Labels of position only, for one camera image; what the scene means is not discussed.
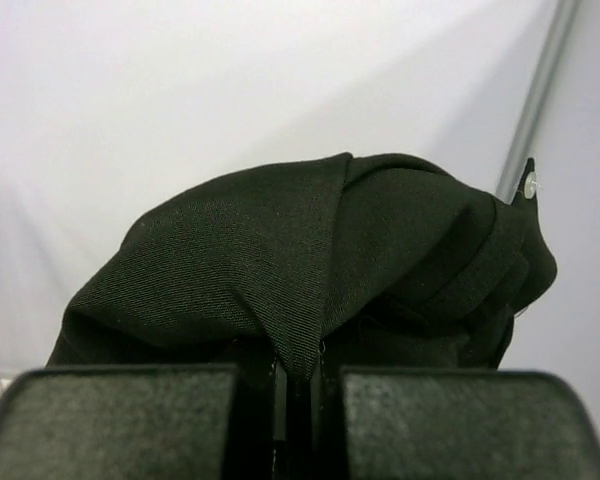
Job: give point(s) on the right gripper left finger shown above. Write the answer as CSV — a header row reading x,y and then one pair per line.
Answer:
x,y
186,422

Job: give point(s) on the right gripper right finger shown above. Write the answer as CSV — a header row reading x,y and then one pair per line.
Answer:
x,y
396,423

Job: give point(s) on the black shirt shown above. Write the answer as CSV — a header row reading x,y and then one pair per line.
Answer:
x,y
389,250

